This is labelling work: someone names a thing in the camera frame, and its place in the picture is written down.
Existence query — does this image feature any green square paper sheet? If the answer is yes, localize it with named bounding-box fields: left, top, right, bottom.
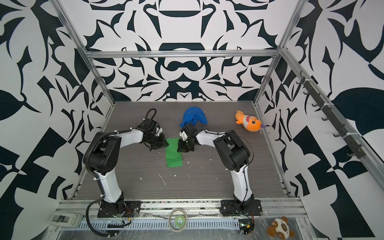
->
left=166, top=138, right=183, bottom=168

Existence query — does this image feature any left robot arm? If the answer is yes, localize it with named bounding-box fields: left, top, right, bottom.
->
left=83, top=119, right=169, bottom=204

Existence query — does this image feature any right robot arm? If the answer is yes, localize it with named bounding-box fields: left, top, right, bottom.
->
left=178, top=124, right=254, bottom=204

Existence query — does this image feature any blue crumpled cloth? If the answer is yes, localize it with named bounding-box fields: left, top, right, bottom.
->
left=180, top=107, right=208, bottom=128

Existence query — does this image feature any orange fish plush toy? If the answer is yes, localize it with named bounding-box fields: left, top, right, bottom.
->
left=235, top=111, right=266, bottom=132

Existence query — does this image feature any white tape roll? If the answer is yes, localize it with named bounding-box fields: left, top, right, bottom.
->
left=168, top=209, right=188, bottom=233

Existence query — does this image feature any small black electronics box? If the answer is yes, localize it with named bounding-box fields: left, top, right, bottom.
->
left=239, top=219, right=255, bottom=235

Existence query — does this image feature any white power strip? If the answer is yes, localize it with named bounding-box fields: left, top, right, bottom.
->
left=50, top=212, right=83, bottom=228

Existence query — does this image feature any brown white plush toy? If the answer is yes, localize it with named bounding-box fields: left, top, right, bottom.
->
left=267, top=216, right=295, bottom=240

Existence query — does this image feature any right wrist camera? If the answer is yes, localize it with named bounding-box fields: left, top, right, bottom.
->
left=179, top=131, right=188, bottom=141

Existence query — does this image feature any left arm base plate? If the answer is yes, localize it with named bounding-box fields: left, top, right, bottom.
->
left=97, top=201, right=142, bottom=218

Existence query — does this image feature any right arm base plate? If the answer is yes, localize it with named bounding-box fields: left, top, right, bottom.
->
left=220, top=198, right=263, bottom=217

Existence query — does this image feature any black base cable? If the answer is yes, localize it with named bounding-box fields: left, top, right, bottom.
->
left=85, top=195, right=133, bottom=238

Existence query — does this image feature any aluminium front rail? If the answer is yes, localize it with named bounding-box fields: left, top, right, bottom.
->
left=53, top=196, right=308, bottom=220

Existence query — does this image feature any black hook rail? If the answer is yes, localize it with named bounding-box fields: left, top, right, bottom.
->
left=297, top=72, right=367, bottom=159

